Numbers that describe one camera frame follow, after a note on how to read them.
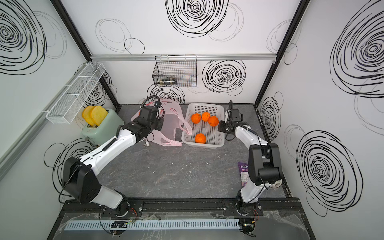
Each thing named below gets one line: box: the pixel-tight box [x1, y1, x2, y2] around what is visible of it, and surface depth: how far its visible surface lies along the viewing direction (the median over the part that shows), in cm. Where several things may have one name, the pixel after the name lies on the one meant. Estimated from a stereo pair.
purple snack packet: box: [238, 161, 250, 186], surface depth 86 cm
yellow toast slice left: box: [82, 105, 95, 127], surface depth 89 cm
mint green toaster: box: [81, 108, 125, 147], surface depth 90 cm
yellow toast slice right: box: [91, 105, 108, 127], surface depth 91 cm
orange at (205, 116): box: [201, 112, 211, 122], surface depth 107 cm
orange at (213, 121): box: [208, 115, 220, 127], surface depth 105 cm
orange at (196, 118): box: [190, 113, 202, 124], surface depth 107 cm
